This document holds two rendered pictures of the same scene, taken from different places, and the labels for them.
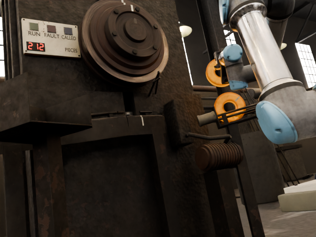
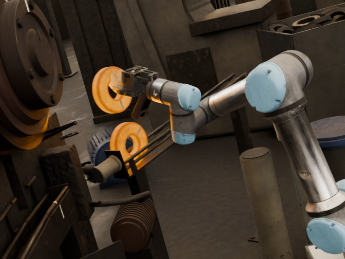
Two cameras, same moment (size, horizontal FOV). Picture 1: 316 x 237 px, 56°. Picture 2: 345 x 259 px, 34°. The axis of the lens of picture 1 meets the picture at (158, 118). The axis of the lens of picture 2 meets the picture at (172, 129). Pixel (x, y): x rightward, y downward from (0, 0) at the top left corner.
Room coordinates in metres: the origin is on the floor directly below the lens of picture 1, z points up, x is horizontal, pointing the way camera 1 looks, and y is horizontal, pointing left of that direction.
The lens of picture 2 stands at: (0.11, 0.94, 1.21)
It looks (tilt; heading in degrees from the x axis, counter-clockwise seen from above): 15 degrees down; 311
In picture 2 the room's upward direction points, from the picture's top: 14 degrees counter-clockwise
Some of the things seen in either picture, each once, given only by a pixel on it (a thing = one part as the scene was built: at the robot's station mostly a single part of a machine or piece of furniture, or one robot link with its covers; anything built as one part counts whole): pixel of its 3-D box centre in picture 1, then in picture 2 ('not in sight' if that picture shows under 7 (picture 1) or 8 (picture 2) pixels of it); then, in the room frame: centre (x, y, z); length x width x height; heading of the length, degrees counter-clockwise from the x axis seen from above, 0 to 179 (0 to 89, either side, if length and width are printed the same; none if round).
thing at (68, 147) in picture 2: (177, 123); (67, 184); (1.50, -0.10, 0.68); 0.11 x 0.08 x 0.24; 32
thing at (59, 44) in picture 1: (51, 39); not in sight; (1.28, 0.44, 1.15); 0.26 x 0.02 x 0.18; 122
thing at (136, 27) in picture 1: (134, 32); (34, 54); (1.28, 0.04, 1.11); 0.28 x 0.06 x 0.28; 122
